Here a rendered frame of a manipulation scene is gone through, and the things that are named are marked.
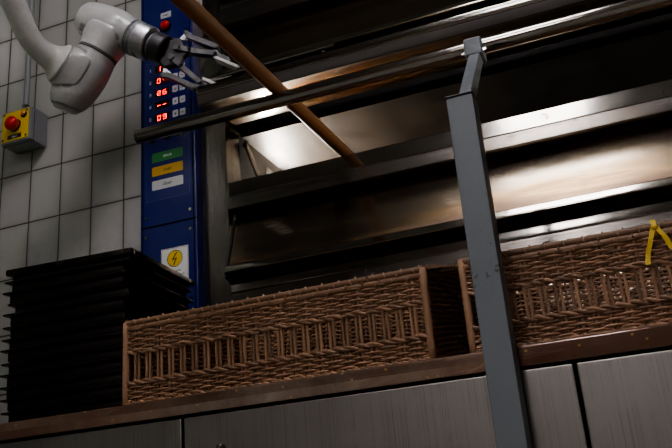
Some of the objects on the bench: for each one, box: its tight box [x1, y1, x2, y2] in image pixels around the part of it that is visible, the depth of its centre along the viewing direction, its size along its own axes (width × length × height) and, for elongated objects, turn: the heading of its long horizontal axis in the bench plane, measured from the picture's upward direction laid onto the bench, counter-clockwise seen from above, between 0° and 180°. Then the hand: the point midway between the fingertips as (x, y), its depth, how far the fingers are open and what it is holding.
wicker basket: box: [456, 220, 672, 353], centre depth 142 cm, size 49×56×28 cm
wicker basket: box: [122, 264, 470, 405], centre depth 160 cm, size 49×56×28 cm
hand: (223, 75), depth 207 cm, fingers closed on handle, 5 cm apart
